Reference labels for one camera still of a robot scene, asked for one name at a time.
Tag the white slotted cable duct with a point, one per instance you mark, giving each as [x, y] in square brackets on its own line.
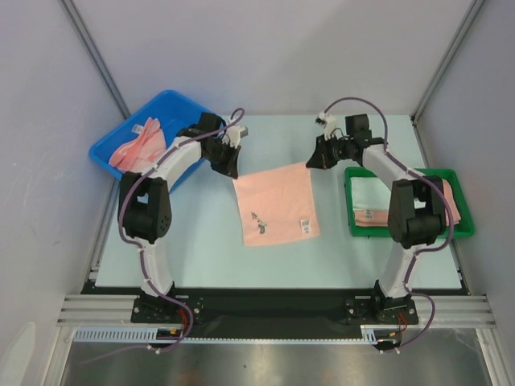
[110, 334]

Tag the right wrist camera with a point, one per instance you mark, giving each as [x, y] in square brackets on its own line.
[328, 123]

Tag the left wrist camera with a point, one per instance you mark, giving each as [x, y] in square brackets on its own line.
[234, 134]

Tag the light pink embroidered towel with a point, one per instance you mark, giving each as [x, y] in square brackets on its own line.
[277, 206]

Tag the green plastic tray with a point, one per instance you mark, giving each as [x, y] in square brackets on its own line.
[416, 213]

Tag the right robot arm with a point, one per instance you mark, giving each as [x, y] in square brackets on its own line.
[391, 292]

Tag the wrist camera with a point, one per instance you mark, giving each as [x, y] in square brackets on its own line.
[234, 134]
[328, 123]

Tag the aluminium frame rail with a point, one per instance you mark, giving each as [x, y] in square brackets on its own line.
[467, 312]

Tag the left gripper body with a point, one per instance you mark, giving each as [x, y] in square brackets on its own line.
[218, 156]

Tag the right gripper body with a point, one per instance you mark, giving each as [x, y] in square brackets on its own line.
[326, 149]

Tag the blue plastic bin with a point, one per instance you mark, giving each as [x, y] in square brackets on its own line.
[174, 112]

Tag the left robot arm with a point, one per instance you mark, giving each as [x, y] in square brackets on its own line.
[144, 211]

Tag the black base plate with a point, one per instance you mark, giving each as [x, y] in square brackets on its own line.
[271, 313]

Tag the pink towel in bin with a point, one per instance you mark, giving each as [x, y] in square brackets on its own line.
[142, 152]

